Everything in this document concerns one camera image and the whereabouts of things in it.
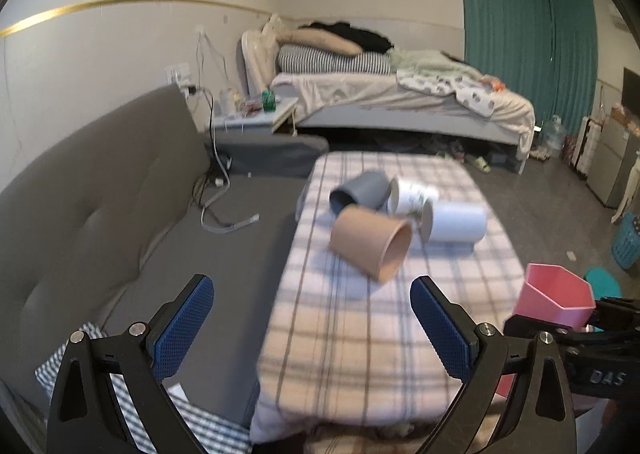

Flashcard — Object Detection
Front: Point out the pink hexagonal plastic cup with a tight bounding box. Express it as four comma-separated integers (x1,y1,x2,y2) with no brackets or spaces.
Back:
497,262,598,398

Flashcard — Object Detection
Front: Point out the white cylindrical cup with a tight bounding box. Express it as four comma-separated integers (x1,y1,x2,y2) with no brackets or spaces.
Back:
421,200,487,245

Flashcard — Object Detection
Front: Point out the brown paper cup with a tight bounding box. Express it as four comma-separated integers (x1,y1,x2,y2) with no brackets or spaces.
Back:
329,205,412,283

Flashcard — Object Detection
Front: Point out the white floral paper cup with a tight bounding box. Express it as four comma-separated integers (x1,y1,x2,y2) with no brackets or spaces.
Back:
386,177,439,217

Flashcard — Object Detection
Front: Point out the grey plastic cup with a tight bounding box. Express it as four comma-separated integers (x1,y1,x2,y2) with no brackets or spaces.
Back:
329,170,390,216

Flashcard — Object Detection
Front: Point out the pink stool teal cushion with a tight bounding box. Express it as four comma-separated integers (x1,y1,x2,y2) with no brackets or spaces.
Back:
584,268,622,300

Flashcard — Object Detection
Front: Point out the teal laundry basket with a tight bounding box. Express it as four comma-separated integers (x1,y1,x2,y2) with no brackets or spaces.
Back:
611,212,639,270

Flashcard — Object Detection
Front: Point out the blue checkered cloth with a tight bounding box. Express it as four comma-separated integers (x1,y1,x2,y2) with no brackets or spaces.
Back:
47,322,250,453

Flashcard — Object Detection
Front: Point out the grey sofa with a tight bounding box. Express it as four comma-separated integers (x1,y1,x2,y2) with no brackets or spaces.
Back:
1,87,329,425

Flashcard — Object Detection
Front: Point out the grey mini fridge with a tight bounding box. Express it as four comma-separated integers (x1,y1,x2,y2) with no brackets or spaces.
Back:
587,108,639,208

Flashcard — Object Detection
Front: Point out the plaid blanket on table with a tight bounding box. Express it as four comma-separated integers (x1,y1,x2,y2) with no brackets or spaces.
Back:
250,152,525,443

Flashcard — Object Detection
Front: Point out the clear water jug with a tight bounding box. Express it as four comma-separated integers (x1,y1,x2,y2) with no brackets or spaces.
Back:
542,115,566,158

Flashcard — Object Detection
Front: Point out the green slipper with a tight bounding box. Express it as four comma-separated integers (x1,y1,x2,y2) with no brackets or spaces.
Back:
465,155,490,174

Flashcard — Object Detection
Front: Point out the patterned white quilt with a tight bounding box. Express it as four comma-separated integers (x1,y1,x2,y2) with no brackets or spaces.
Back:
396,68,496,118

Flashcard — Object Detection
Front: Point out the teal curtain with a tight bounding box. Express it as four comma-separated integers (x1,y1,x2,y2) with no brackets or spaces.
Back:
463,0,598,134

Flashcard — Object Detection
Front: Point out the white bedside table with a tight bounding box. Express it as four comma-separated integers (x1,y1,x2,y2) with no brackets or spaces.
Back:
214,98,298,134

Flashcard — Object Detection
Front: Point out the green bottle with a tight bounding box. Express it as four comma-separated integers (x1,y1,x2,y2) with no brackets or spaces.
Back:
262,89,277,113

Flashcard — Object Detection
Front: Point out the bed with beige sheets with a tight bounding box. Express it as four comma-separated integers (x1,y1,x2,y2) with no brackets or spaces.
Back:
241,24,535,171

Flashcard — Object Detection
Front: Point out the striped pillow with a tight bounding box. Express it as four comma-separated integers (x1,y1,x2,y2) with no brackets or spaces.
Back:
277,44,393,75

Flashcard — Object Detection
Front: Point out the beige pillow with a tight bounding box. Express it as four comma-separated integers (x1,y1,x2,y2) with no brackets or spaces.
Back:
277,28,363,56

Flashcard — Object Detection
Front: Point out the white charging cable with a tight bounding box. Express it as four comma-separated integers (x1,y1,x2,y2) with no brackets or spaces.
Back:
196,30,262,235

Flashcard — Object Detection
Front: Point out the wall power socket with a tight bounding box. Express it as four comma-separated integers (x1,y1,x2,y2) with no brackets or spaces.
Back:
165,63,196,98

